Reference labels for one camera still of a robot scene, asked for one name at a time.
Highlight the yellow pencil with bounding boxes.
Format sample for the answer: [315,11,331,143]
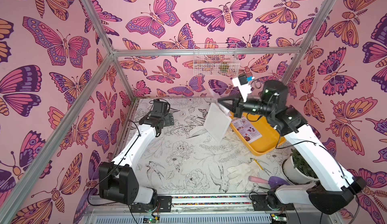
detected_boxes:
[253,159,264,170]

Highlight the pink food menu sheet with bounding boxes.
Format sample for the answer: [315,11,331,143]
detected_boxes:
[231,116,262,143]

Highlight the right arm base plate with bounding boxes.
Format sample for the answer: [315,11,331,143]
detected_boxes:
[249,193,295,211]

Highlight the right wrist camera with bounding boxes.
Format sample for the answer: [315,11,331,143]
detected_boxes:
[232,73,255,102]

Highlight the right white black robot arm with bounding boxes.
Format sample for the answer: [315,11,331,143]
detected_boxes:
[218,77,366,215]

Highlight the purple pink garden trowel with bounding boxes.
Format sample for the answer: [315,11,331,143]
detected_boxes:
[248,176,290,188]

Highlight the white wire wall basket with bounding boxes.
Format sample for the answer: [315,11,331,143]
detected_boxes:
[192,43,240,78]

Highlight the green item in basket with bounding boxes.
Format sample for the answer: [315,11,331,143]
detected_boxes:
[218,63,229,74]

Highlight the white pot green plant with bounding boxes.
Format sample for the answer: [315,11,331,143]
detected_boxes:
[282,149,318,184]

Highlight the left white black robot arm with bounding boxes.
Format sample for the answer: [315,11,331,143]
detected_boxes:
[98,113,174,209]

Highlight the white work glove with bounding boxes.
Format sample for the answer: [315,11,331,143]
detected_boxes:
[227,161,262,193]

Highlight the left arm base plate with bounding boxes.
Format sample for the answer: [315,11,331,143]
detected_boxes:
[130,196,172,213]

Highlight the yellow plastic tray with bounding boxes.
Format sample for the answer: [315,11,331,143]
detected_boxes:
[230,113,279,156]

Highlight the clear acrylic menu holder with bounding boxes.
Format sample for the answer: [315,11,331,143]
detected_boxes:
[204,103,231,142]

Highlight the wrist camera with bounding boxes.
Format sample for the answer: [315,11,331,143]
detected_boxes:
[232,73,255,102]
[152,99,170,115]

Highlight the aluminium front rail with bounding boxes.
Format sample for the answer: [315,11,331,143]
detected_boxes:
[80,193,346,224]

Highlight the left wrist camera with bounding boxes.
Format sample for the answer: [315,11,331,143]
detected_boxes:
[152,99,170,115]

